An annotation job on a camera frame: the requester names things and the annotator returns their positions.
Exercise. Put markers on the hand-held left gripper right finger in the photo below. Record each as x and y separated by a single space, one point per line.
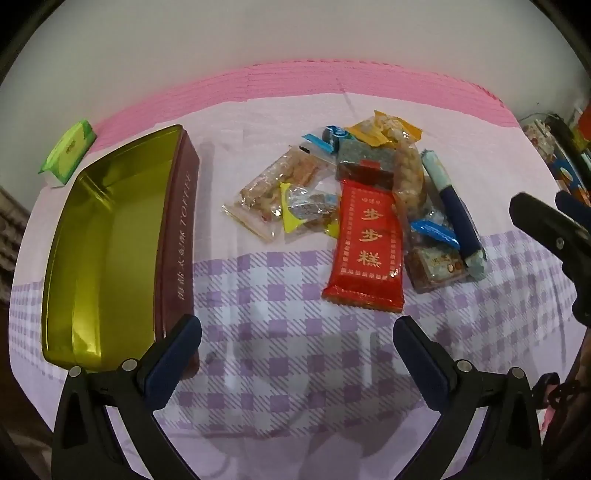
425 360

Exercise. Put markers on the blue printed box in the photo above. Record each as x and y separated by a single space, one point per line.
563 173

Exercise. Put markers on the blue-edged clear cake packet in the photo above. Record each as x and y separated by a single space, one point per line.
434 272

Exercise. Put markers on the small blue-edged candy packet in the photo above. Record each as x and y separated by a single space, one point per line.
334 134

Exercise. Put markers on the clear peanut brittle packet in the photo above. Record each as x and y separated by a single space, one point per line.
272 184

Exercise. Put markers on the floral printed box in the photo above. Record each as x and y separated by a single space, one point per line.
533 136

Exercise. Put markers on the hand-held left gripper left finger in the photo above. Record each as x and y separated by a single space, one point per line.
171 355

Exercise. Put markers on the yellow-edged clear candy packet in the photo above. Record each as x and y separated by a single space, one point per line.
307 207

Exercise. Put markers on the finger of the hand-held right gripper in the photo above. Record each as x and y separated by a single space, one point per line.
535 217
572 207

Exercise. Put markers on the brown and gold tin box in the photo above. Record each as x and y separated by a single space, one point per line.
115 230

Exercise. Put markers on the dark blue stick packet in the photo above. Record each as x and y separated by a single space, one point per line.
457 212

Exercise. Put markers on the grey sesame bar packet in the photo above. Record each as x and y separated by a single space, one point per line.
364 154

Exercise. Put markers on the orange cracker packet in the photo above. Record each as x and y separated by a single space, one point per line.
378 127

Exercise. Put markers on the pink and purple checked cloth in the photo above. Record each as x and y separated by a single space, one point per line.
277 286

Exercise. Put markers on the green tissue packet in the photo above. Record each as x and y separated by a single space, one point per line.
69 150

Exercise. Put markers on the dark wooden furniture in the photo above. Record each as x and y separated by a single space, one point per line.
9 230

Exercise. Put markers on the clear packet of nuts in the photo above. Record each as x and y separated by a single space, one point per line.
411 175

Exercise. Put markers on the red snack packet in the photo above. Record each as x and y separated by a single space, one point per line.
364 249

